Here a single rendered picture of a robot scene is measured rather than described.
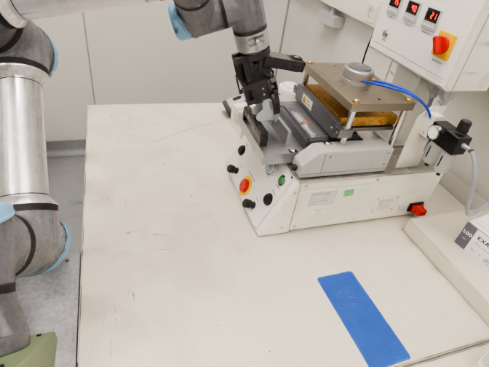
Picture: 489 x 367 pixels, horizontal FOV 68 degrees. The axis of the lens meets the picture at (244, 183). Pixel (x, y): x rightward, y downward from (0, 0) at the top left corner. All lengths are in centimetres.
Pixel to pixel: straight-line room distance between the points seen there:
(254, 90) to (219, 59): 162
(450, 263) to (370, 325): 29
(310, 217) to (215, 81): 170
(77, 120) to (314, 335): 210
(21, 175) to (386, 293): 83
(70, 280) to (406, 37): 100
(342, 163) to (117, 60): 176
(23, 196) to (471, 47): 97
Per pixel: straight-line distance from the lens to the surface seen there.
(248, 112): 97
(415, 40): 107
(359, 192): 101
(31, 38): 90
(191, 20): 78
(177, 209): 102
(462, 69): 99
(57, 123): 260
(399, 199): 113
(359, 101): 89
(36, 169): 82
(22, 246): 72
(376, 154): 97
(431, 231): 113
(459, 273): 105
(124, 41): 237
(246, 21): 81
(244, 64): 86
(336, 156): 90
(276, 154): 89
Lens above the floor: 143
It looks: 37 degrees down
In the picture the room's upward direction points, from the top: 9 degrees clockwise
